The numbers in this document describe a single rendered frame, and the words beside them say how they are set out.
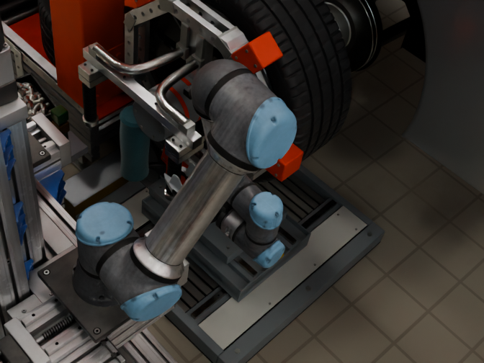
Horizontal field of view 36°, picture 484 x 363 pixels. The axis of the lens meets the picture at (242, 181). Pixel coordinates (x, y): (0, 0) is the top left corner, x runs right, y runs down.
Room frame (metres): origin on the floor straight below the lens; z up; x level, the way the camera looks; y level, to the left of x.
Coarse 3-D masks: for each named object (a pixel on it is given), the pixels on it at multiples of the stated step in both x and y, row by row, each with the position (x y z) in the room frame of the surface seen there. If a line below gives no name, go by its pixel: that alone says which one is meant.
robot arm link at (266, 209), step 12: (240, 192) 1.07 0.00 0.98; (252, 192) 1.07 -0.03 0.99; (264, 192) 1.06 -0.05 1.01; (240, 204) 1.05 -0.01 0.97; (252, 204) 1.03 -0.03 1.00; (264, 204) 1.03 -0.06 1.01; (276, 204) 1.03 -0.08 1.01; (252, 216) 1.01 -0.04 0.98; (264, 216) 1.00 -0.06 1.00; (276, 216) 1.01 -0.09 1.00; (252, 228) 1.00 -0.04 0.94; (264, 228) 0.99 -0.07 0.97; (276, 228) 1.01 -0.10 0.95; (252, 240) 1.00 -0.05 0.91; (264, 240) 1.00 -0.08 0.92
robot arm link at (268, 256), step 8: (240, 232) 1.03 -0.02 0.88; (232, 240) 1.03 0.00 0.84; (240, 240) 1.02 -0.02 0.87; (248, 240) 1.00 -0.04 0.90; (248, 248) 1.00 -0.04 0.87; (256, 248) 0.99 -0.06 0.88; (264, 248) 1.00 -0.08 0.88; (272, 248) 1.00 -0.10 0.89; (280, 248) 1.01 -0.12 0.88; (256, 256) 0.99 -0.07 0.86; (264, 256) 0.98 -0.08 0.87; (272, 256) 0.99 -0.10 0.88; (280, 256) 1.01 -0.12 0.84; (264, 264) 0.97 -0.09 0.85; (272, 264) 0.99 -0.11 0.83
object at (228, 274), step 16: (144, 208) 1.60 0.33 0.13; (160, 208) 1.60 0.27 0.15; (288, 224) 1.64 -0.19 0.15; (288, 240) 1.55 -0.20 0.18; (304, 240) 1.57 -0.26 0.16; (192, 256) 1.45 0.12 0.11; (208, 256) 1.44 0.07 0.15; (240, 256) 1.45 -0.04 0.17; (288, 256) 1.51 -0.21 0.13; (208, 272) 1.40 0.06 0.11; (224, 272) 1.39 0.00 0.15; (240, 272) 1.39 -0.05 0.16; (256, 272) 1.39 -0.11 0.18; (272, 272) 1.45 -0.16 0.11; (224, 288) 1.35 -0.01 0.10; (240, 288) 1.34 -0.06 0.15
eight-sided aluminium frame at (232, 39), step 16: (160, 0) 1.54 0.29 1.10; (176, 0) 1.53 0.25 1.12; (192, 0) 1.54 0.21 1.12; (128, 16) 1.62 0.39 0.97; (144, 16) 1.59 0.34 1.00; (176, 16) 1.51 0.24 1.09; (192, 16) 1.48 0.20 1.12; (208, 16) 1.50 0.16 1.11; (128, 32) 1.62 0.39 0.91; (144, 32) 1.64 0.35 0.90; (208, 32) 1.44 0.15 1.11; (224, 32) 1.44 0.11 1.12; (240, 32) 1.45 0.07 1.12; (128, 48) 1.62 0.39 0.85; (144, 48) 1.64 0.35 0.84; (224, 48) 1.41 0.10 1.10; (144, 80) 1.64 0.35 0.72; (192, 160) 1.45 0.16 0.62; (256, 176) 1.33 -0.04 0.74
